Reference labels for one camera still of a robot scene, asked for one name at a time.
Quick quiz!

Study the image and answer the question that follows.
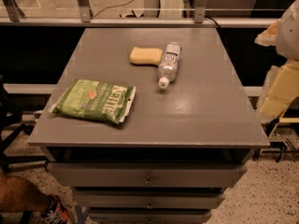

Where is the green jalapeno chip bag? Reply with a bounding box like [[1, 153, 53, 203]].
[[49, 78, 136, 124]]

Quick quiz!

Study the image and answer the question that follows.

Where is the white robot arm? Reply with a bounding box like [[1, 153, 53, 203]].
[[255, 0, 299, 119]]

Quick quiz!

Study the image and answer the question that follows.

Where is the grey drawer cabinet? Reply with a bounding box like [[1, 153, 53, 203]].
[[29, 28, 268, 224]]

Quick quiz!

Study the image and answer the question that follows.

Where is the clear plastic water bottle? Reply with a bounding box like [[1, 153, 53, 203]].
[[158, 42, 181, 89]]

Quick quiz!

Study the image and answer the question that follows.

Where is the yellow sponge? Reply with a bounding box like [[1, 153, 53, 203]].
[[129, 47, 163, 66]]

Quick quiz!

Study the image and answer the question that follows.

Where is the black chair base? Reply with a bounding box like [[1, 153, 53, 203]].
[[0, 76, 49, 172]]

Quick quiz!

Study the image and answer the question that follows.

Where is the orange black sneaker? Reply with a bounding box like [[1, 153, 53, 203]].
[[41, 195, 75, 224]]

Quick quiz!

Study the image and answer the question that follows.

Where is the person's bare leg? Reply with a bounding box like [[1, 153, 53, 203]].
[[0, 170, 50, 212]]

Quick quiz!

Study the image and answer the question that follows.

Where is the black cable on floor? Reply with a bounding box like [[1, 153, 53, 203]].
[[93, 0, 146, 19]]

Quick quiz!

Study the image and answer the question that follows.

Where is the metal railing frame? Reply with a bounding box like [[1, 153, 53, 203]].
[[0, 0, 276, 28]]

